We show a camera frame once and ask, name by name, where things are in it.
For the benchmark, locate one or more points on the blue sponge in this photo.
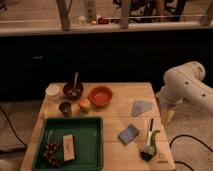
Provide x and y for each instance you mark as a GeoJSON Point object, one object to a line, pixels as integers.
{"type": "Point", "coordinates": [128, 134]}

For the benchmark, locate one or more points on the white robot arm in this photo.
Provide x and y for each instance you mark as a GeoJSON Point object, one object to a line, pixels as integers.
{"type": "Point", "coordinates": [184, 82]}

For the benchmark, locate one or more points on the red bowl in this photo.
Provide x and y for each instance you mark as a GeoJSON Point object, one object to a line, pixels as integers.
{"type": "Point", "coordinates": [100, 96]}

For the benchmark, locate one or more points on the dark brown bowl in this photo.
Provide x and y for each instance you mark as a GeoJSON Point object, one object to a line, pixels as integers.
{"type": "Point", "coordinates": [67, 90]}

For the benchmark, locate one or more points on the orange green toy fruit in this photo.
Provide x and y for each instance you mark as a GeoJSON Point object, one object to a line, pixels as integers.
{"type": "Point", "coordinates": [84, 105]}

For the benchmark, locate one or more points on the metal spoon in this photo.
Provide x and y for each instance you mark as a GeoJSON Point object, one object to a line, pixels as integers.
{"type": "Point", "coordinates": [74, 91]}

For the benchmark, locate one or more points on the grey folded cloth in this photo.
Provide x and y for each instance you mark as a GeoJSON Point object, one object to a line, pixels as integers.
{"type": "Point", "coordinates": [140, 106]}

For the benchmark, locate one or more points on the dark small cup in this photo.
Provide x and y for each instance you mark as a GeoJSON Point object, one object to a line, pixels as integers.
{"type": "Point", "coordinates": [65, 108]}

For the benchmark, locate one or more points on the white small cup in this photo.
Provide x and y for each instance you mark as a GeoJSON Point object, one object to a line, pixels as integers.
{"type": "Point", "coordinates": [53, 91]}

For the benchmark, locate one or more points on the beige rectangular block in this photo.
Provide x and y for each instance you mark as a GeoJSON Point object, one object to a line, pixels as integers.
{"type": "Point", "coordinates": [68, 148]}

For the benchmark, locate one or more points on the green plastic tray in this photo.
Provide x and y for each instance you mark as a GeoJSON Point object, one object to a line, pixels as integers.
{"type": "Point", "coordinates": [88, 143]}

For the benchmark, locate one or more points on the green white dish brush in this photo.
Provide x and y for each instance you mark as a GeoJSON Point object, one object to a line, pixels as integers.
{"type": "Point", "coordinates": [149, 149]}

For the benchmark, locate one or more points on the purple grape bunch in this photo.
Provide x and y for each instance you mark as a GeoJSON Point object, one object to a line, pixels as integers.
{"type": "Point", "coordinates": [49, 154]}

